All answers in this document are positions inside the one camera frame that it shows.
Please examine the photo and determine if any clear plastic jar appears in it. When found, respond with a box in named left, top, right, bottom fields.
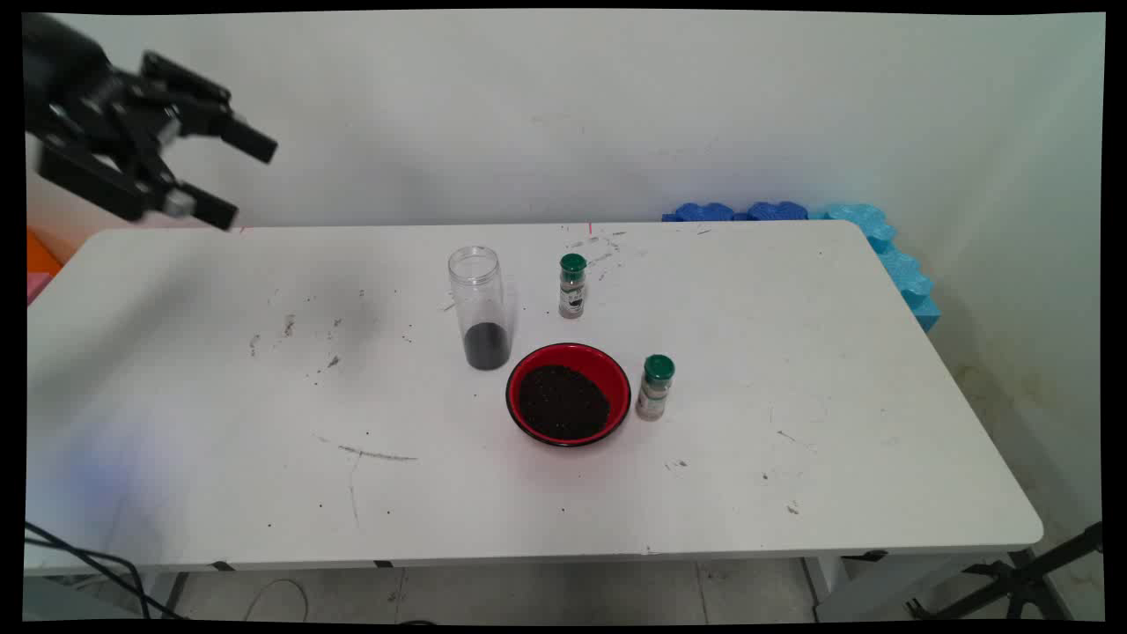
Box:
left=447, top=246, right=512, bottom=372

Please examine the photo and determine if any orange block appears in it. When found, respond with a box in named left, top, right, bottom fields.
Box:
left=26, top=227, right=64, bottom=278

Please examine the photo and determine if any black grains pile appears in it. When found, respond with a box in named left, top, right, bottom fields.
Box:
left=518, top=365, right=611, bottom=441
left=464, top=322, right=512, bottom=371

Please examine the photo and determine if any white table leg frame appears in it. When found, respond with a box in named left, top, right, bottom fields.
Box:
left=803, top=550, right=1040, bottom=623

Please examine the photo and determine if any green cap spice bottle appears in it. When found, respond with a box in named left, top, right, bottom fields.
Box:
left=558, top=254, right=588, bottom=320
left=636, top=354, right=676, bottom=422

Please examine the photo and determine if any black floor cable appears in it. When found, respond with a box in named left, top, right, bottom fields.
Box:
left=24, top=521, right=181, bottom=620

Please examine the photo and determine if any red bowl black rim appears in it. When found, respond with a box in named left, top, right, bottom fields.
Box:
left=505, top=343, right=632, bottom=448

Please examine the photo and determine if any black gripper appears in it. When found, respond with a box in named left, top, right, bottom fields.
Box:
left=24, top=13, right=278, bottom=232

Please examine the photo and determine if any black tripod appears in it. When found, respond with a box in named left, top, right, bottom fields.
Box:
left=907, top=521, right=1103, bottom=622

